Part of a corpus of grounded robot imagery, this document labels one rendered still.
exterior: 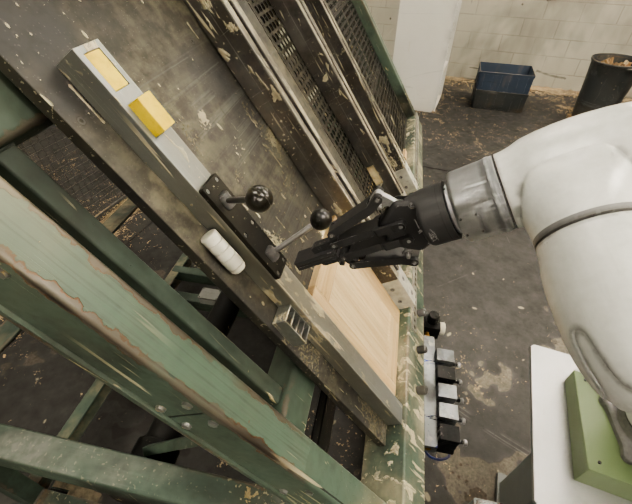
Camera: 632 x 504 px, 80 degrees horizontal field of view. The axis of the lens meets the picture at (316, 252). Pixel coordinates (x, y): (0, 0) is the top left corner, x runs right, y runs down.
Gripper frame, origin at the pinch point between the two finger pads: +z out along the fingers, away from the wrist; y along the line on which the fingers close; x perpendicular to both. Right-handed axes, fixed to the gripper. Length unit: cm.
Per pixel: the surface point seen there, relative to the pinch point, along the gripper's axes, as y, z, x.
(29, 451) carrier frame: 16, 96, -19
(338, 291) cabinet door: 24.7, 14.1, 18.5
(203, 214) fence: -12.6, 13.9, 2.1
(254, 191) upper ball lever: -13.6, 0.9, -1.4
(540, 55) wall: 190, -103, 546
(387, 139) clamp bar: 30, 10, 104
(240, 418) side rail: 5.9, 10.7, -21.3
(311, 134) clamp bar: -4.2, 9.1, 42.0
